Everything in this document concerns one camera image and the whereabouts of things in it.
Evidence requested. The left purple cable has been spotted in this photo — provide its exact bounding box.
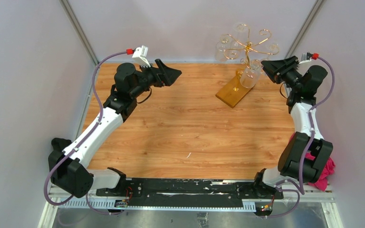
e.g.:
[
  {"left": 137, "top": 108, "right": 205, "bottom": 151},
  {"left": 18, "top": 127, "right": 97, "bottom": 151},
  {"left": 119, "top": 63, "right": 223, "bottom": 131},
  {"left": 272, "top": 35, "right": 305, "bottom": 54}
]
[{"left": 43, "top": 48, "right": 134, "bottom": 207}]

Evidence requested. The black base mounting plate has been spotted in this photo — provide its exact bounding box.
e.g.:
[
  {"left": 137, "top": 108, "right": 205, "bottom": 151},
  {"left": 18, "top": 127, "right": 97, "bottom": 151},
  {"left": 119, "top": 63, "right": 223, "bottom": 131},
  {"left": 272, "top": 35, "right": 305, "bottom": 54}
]
[{"left": 96, "top": 178, "right": 283, "bottom": 209}]

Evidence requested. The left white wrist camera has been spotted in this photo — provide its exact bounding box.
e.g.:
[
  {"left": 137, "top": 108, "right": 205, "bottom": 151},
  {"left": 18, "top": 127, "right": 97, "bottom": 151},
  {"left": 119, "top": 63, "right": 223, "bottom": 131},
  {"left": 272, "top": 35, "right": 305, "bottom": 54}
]
[{"left": 132, "top": 45, "right": 151, "bottom": 67}]

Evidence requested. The clear wine glass back top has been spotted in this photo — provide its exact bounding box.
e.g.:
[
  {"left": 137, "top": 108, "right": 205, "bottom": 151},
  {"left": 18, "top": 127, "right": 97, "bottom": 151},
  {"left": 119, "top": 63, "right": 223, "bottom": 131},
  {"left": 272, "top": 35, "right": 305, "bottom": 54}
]
[{"left": 233, "top": 22, "right": 250, "bottom": 36}]

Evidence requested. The aluminium frame rail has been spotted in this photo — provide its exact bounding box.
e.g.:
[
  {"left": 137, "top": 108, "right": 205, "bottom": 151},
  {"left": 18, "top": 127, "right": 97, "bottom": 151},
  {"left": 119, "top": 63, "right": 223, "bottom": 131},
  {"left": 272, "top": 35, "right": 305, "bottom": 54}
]
[{"left": 38, "top": 178, "right": 343, "bottom": 228}]

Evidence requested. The clear wine glass right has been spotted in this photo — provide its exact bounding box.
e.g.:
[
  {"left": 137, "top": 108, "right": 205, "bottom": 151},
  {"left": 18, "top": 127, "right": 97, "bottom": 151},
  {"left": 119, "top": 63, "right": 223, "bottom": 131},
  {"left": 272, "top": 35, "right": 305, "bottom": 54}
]
[{"left": 266, "top": 43, "right": 280, "bottom": 57}]

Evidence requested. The pink cloth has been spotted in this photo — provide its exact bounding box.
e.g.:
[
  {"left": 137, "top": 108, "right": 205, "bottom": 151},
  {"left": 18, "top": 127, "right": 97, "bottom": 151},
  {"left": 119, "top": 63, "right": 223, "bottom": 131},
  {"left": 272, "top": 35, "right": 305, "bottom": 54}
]
[{"left": 289, "top": 133, "right": 336, "bottom": 191}]

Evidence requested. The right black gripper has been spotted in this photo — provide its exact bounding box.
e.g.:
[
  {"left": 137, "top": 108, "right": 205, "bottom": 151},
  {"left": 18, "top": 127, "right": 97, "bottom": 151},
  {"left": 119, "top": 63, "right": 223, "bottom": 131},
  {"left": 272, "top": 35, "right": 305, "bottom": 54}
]
[{"left": 261, "top": 56, "right": 303, "bottom": 92}]

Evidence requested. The clear ribbed wine glass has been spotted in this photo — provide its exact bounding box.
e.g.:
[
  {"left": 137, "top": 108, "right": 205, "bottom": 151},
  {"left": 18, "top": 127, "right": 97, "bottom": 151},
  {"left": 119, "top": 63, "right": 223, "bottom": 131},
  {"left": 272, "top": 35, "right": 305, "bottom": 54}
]
[{"left": 240, "top": 60, "right": 262, "bottom": 89}]

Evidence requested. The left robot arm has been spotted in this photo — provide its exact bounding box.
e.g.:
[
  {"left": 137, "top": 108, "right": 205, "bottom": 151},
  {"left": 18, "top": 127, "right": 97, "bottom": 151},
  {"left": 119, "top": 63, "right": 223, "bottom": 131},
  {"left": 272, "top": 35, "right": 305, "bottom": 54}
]
[{"left": 48, "top": 59, "right": 182, "bottom": 198}]

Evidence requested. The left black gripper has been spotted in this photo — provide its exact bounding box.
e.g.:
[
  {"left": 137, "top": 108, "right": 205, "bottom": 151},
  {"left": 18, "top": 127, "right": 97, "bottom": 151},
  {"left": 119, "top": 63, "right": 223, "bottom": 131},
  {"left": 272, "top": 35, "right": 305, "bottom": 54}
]
[{"left": 130, "top": 59, "right": 181, "bottom": 99}]

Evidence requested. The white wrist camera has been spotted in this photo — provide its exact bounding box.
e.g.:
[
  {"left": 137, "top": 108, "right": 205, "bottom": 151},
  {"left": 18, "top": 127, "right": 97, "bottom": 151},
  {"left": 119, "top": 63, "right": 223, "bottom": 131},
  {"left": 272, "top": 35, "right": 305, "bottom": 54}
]
[
  {"left": 132, "top": 45, "right": 151, "bottom": 67},
  {"left": 299, "top": 52, "right": 312, "bottom": 65}
]

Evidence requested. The gold wire glass rack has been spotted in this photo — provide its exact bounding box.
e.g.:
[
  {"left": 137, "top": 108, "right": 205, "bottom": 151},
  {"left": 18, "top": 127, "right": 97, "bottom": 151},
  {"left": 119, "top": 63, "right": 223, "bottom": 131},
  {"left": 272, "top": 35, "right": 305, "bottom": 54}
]
[{"left": 215, "top": 29, "right": 272, "bottom": 108}]

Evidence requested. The clear wine glass back left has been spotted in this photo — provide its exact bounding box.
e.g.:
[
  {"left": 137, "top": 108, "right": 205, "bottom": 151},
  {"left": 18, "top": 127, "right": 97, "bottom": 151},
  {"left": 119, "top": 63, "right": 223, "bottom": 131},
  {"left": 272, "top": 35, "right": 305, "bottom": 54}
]
[{"left": 215, "top": 34, "right": 231, "bottom": 62}]

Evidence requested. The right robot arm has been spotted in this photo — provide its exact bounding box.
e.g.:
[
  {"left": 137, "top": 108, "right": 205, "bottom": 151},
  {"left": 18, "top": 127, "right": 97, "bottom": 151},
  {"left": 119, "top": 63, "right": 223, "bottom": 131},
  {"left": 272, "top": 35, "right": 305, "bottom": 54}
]
[{"left": 250, "top": 56, "right": 333, "bottom": 199}]

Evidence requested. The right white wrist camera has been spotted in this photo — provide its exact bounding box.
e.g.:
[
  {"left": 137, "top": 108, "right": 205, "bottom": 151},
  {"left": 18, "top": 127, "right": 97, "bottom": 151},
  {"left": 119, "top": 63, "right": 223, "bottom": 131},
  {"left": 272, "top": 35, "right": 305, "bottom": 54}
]
[{"left": 299, "top": 52, "right": 312, "bottom": 65}]

